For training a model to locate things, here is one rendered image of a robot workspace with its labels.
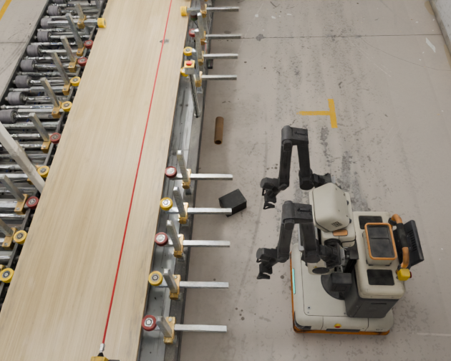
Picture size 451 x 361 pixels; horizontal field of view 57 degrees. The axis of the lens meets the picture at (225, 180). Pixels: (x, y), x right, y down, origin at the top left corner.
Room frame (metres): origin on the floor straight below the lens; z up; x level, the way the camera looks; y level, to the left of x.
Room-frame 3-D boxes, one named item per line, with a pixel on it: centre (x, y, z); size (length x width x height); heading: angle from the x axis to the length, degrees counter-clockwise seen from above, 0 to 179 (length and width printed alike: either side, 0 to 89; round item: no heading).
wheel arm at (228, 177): (1.64, 0.17, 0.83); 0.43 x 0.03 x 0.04; 83
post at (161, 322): (0.62, 0.39, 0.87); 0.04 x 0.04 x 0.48; 83
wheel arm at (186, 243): (1.14, 0.23, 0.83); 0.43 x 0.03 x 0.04; 83
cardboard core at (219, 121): (2.74, 0.02, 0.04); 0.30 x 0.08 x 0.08; 173
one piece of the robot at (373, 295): (1.00, -0.84, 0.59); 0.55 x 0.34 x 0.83; 173
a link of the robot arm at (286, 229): (0.86, -0.25, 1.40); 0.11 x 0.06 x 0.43; 173
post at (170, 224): (1.11, 0.33, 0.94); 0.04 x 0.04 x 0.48; 83
